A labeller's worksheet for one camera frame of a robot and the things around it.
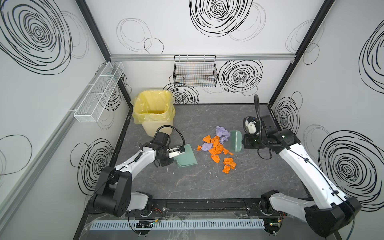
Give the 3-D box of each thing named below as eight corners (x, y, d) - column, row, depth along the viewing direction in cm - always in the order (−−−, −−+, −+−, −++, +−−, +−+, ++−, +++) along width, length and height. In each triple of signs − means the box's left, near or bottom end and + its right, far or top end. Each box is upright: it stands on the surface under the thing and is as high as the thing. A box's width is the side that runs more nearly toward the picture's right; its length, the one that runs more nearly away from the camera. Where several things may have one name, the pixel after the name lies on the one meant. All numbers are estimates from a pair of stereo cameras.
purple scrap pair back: (221, 144, 99) (221, 141, 97) (212, 130, 106) (212, 127, 104) (232, 139, 101) (233, 137, 99) (222, 126, 109) (223, 123, 106)
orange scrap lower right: (221, 162, 91) (222, 160, 90) (226, 156, 94) (226, 154, 92) (233, 170, 88) (233, 168, 87) (237, 163, 91) (238, 161, 89)
